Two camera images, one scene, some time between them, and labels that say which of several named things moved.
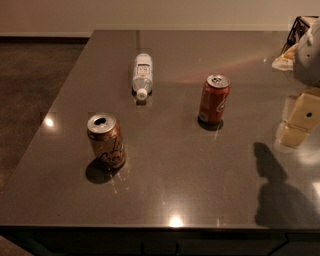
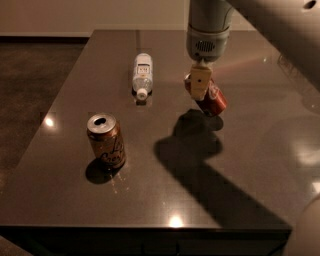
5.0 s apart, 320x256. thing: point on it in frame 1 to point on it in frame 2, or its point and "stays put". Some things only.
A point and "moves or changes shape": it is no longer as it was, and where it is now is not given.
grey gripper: (309, 57) to (207, 45)
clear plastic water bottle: (142, 82) stays put
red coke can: (213, 102) moves or changes shape
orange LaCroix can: (106, 139) stays put
